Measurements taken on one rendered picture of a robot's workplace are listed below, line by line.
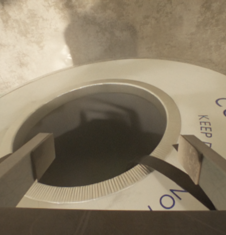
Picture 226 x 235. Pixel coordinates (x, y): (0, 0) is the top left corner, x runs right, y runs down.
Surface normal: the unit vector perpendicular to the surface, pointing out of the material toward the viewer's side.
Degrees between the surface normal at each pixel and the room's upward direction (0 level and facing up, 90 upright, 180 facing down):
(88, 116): 24
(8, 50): 0
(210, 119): 90
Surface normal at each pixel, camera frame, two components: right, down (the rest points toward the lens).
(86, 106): 0.26, 0.55
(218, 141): -0.15, -0.79
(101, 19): -0.13, 0.61
